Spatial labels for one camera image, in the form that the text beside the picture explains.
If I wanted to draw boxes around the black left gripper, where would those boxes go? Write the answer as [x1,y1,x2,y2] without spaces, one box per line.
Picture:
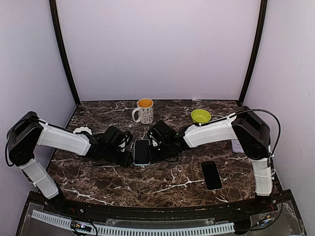
[104,147,134,168]

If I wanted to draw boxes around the light blue phone case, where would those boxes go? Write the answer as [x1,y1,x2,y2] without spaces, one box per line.
[133,139,151,167]

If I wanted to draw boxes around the black phone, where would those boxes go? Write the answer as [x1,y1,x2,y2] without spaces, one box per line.
[201,161,223,191]

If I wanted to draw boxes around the clear magsafe phone case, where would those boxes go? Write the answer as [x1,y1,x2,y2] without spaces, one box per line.
[200,160,223,192]

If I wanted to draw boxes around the lilac phone case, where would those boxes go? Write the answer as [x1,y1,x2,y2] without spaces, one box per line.
[231,140,244,153]

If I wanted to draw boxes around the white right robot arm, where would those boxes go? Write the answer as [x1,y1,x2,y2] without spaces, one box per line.
[147,106,273,213]

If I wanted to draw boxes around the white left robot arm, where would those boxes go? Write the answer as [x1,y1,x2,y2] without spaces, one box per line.
[4,111,133,214]

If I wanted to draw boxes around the white mug orange inside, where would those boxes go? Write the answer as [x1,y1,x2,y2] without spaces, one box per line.
[131,98,154,124]

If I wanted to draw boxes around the white scalloped bowl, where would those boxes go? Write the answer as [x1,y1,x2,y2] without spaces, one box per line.
[73,126,92,135]

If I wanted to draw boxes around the green bowl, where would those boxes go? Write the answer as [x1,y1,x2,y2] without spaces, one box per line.
[191,109,212,123]

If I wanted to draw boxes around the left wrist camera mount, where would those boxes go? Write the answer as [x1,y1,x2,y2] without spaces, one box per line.
[118,131,133,152]

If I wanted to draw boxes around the white slotted cable duct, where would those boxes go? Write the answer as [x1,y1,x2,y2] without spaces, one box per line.
[31,210,235,236]

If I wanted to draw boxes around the black front table rail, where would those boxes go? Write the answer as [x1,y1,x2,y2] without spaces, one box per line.
[27,190,296,223]

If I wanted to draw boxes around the black left frame post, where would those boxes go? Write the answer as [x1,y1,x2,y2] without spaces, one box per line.
[49,0,81,106]

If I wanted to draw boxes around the black frame post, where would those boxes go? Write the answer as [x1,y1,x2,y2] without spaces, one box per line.
[237,0,268,106]
[49,0,81,106]

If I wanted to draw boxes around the black right frame post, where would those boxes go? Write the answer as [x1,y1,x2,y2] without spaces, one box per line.
[237,0,268,106]

